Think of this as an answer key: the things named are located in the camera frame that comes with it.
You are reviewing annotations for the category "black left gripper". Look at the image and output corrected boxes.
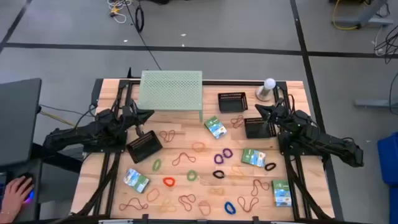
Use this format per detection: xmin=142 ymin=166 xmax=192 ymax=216
xmin=123 ymin=105 xmax=155 ymax=139

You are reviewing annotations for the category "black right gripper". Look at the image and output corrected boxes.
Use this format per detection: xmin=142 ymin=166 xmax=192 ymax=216
xmin=255 ymin=98 xmax=287 ymax=127

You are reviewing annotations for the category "black slatted plastic basket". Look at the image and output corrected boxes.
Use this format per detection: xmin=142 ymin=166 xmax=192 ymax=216
xmin=243 ymin=117 xmax=277 ymax=139
xmin=217 ymin=91 xmax=249 ymax=113
xmin=126 ymin=129 xmax=164 ymax=164

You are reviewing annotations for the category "green crayon box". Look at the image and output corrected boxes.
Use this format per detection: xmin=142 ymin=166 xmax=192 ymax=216
xmin=123 ymin=168 xmax=150 ymax=194
xmin=271 ymin=179 xmax=293 ymax=208
xmin=241 ymin=147 xmax=267 ymax=168
xmin=203 ymin=115 xmax=228 ymax=140

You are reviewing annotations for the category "red rubber band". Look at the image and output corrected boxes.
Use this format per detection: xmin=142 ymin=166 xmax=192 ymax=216
xmin=178 ymin=194 xmax=197 ymax=213
xmin=119 ymin=197 xmax=149 ymax=212
xmin=251 ymin=179 xmax=271 ymax=197
xmin=230 ymin=114 xmax=246 ymax=129
xmin=159 ymin=129 xmax=177 ymax=144
xmin=237 ymin=196 xmax=260 ymax=213
xmin=172 ymin=152 xmax=197 ymax=167

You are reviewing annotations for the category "yellow rubber band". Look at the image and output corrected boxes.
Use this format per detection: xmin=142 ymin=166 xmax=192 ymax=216
xmin=159 ymin=197 xmax=177 ymax=214
xmin=208 ymin=186 xmax=225 ymax=197
xmin=229 ymin=165 xmax=246 ymax=180

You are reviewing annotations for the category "red coil keychain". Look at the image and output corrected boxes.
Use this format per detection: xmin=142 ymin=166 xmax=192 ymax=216
xmin=162 ymin=176 xmax=177 ymax=188

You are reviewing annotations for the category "blue coil keychain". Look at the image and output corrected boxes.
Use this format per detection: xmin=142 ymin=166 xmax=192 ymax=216
xmin=224 ymin=201 xmax=237 ymax=215

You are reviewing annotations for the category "grey desk foot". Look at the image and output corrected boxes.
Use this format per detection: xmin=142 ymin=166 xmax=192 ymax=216
xmin=354 ymin=98 xmax=398 ymax=109

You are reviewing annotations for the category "grey desk base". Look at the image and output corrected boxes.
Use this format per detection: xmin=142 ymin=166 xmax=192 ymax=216
xmin=334 ymin=0 xmax=394 ymax=29

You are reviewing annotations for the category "white bulb table lamp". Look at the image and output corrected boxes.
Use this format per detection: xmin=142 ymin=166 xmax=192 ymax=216
xmin=255 ymin=77 xmax=277 ymax=103

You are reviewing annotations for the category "green perforated metal shelf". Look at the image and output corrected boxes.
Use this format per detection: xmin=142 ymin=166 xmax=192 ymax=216
xmin=137 ymin=70 xmax=204 ymax=123

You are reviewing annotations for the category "black table corner plate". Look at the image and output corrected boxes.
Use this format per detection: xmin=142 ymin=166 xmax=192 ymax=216
xmin=91 ymin=78 xmax=104 ymax=106

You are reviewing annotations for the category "blue plastic bin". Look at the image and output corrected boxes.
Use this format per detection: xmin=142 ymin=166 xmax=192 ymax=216
xmin=388 ymin=186 xmax=398 ymax=224
xmin=377 ymin=131 xmax=398 ymax=187

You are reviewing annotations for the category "black computer mouse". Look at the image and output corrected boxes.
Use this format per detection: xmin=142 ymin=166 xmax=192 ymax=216
xmin=18 ymin=175 xmax=35 ymax=205

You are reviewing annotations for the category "person's hand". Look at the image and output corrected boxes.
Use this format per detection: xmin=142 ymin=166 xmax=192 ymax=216
xmin=0 ymin=175 xmax=35 ymax=223

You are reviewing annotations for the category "long black floor cable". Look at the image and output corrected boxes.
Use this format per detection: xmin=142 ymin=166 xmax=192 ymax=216
xmin=124 ymin=0 xmax=162 ymax=71

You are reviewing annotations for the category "black cable bundle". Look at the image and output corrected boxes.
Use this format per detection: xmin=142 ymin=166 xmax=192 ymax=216
xmin=284 ymin=154 xmax=333 ymax=220
xmin=72 ymin=151 xmax=122 ymax=217

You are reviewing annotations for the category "yellow arm supply cable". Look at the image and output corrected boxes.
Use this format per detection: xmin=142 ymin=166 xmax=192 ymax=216
xmin=39 ymin=109 xmax=82 ymax=128

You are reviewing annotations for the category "coiled black floor cable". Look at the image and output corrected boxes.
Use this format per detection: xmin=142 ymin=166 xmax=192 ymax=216
xmin=134 ymin=5 xmax=146 ymax=33

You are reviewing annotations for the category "white and yellow cable tangle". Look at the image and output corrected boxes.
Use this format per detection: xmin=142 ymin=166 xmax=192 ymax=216
xmin=107 ymin=0 xmax=134 ymax=24

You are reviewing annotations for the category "yellow floor cable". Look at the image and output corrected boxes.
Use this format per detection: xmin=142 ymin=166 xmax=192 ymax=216
xmin=331 ymin=0 xmax=361 ymax=31

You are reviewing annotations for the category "black floor cable tangle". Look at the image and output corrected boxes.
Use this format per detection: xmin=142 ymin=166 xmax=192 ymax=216
xmin=374 ymin=26 xmax=398 ymax=65

